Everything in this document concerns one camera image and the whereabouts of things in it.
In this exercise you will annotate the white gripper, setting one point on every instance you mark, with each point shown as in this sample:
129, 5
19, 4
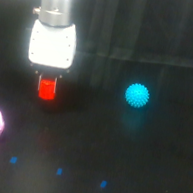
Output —
52, 50

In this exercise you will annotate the red hexagonal block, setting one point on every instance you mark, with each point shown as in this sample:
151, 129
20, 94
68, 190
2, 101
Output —
47, 89

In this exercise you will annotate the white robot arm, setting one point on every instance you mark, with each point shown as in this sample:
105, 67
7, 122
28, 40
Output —
55, 13

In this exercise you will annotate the blue tape marker left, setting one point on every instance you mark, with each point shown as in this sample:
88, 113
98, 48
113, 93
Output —
13, 160

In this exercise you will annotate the blue tape marker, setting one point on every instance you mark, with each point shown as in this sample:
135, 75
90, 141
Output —
59, 171
103, 184
13, 160

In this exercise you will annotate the cyan spiky ball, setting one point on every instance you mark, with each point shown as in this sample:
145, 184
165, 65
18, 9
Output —
137, 95

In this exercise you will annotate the blue tape marker middle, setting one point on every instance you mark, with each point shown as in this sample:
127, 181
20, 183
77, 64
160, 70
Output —
59, 171

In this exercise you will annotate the blue tape marker right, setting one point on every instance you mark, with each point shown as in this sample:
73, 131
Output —
103, 184

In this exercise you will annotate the black backdrop curtain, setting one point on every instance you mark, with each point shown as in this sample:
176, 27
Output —
119, 42

